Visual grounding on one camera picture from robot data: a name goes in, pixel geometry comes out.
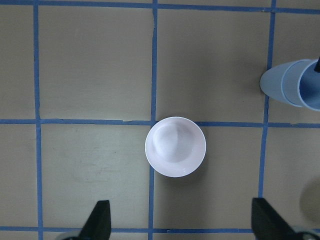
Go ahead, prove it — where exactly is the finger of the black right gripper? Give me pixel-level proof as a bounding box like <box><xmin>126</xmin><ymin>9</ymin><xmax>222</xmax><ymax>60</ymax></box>
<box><xmin>314</xmin><ymin>58</ymin><xmax>320</xmax><ymax>73</ymax></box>

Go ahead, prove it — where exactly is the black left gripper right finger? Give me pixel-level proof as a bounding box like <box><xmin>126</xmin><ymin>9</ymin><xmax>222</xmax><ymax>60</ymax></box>
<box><xmin>251</xmin><ymin>197</ymin><xmax>296</xmax><ymax>240</ymax></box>

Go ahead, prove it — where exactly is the pink bowl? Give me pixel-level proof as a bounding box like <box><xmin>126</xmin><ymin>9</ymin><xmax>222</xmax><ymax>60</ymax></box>
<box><xmin>144</xmin><ymin>116</ymin><xmax>207</xmax><ymax>178</ymax></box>

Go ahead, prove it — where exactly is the blue cup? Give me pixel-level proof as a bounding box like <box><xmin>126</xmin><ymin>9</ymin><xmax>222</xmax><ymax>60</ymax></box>
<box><xmin>283</xmin><ymin>59</ymin><xmax>320</xmax><ymax>112</ymax></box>
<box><xmin>259</xmin><ymin>60</ymin><xmax>300</xmax><ymax>107</ymax></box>

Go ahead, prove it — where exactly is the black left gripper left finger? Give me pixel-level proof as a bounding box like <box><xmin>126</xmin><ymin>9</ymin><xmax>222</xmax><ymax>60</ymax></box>
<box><xmin>77</xmin><ymin>200</ymin><xmax>111</xmax><ymax>240</ymax></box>

